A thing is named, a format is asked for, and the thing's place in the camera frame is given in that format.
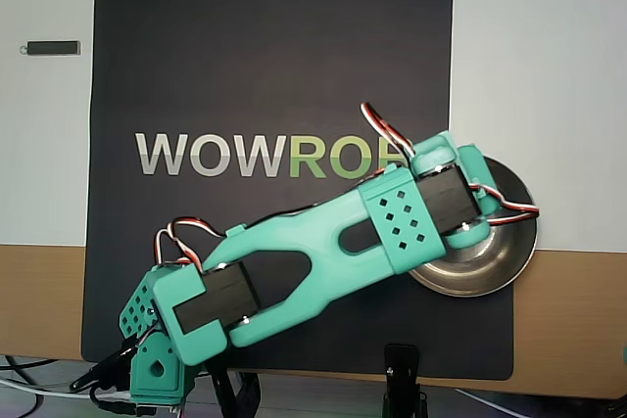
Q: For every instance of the black WOWROBO mat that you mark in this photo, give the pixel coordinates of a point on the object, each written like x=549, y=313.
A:
x=245, y=70

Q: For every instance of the metal bowl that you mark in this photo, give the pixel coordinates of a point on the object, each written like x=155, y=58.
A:
x=490, y=271

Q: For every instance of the black table clamp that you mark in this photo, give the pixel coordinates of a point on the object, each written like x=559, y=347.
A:
x=105, y=369
x=225, y=388

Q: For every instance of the black stand with springs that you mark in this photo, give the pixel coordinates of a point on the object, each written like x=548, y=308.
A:
x=401, y=374

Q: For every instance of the white paper sheet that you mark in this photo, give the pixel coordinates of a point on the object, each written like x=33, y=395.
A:
x=539, y=70
x=44, y=144

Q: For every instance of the black USB stick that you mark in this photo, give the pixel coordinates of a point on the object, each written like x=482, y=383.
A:
x=51, y=47

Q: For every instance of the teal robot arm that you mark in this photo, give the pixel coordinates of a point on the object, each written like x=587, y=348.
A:
x=318, y=234

